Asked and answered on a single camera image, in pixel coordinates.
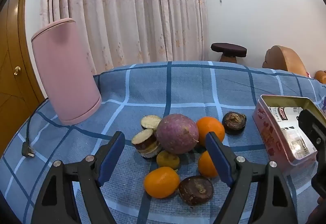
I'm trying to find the dark round stool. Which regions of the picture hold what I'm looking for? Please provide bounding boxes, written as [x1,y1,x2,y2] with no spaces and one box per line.
[210,43,247,63]

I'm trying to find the purple-skinned white slice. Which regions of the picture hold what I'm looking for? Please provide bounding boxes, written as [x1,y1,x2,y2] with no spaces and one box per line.
[141,115,162,130]
[131,128,157,149]
[139,140,163,159]

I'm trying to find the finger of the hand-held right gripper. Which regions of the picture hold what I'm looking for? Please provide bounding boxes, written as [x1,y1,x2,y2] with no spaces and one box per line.
[311,153,326,199]
[297,109,326,153]

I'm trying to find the pale floral curtain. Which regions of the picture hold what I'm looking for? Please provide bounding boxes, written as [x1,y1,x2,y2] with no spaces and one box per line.
[39,0,209,75]

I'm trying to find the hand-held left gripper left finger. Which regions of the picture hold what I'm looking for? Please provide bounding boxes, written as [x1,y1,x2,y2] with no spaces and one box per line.
[31,131,126,224]

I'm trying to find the blue plaid cloth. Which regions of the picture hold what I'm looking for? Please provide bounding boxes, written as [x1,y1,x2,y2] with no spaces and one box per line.
[0,61,326,224]

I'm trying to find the pink tin box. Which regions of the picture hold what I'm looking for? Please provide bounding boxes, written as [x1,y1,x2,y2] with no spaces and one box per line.
[253,94,326,166]

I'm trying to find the person's right hand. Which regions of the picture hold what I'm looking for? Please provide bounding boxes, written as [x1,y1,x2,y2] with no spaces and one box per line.
[307,196,326,224]

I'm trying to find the dark brown water chestnut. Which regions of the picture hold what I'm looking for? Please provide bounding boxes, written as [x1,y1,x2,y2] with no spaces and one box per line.
[178,176,214,206]
[222,111,247,135]

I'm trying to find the brown leather armchair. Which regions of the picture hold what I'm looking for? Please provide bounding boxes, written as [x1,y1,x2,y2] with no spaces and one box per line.
[262,45,310,77]

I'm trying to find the orange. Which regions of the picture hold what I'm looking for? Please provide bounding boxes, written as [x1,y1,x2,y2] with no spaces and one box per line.
[198,150,219,178]
[144,166,181,199]
[196,117,226,147]

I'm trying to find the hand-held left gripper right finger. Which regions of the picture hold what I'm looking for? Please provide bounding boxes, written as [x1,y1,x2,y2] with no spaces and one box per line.
[205,132,298,224]

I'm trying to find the black power cable with plug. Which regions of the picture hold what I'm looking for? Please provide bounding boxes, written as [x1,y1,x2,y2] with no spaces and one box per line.
[22,98,49,160]

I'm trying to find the wooden door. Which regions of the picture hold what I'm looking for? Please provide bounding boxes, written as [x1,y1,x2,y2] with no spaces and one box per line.
[0,0,49,156]

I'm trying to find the purple round fruit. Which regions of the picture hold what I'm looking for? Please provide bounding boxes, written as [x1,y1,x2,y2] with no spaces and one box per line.
[156,114,199,155]

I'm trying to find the pink cylindrical appliance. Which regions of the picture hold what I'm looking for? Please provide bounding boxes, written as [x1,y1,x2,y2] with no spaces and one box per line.
[31,18,102,125]

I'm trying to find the small yellow fruit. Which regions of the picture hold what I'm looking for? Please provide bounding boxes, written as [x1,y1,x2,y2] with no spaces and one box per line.
[156,150,180,170]

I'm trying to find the brown leather sofa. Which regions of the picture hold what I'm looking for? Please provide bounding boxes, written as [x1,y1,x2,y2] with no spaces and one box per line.
[314,70,326,84]

